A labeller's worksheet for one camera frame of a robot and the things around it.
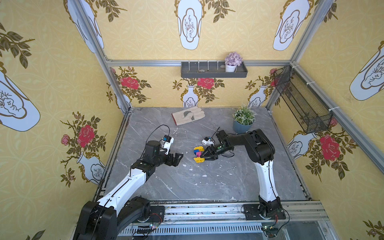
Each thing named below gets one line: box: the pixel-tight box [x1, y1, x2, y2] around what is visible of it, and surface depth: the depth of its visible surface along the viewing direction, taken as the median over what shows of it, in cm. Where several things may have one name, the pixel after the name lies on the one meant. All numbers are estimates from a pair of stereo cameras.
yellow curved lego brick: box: [193, 146, 205, 152], surface depth 97 cm
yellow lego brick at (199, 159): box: [193, 157, 205, 163], surface depth 92 cm
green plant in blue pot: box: [232, 104, 257, 134], surface depth 100 cm
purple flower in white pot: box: [224, 51, 243, 73], surface depth 85 cm
